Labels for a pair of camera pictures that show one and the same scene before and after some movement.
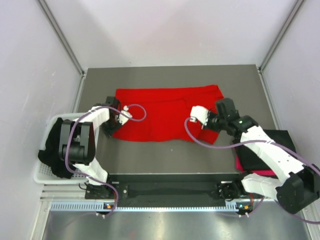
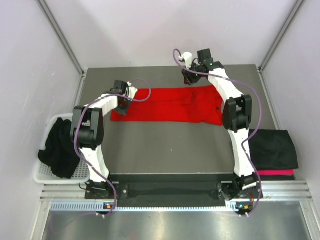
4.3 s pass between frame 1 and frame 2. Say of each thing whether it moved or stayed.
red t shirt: moved
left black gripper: moved
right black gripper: moved
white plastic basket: stayed
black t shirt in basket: stayed
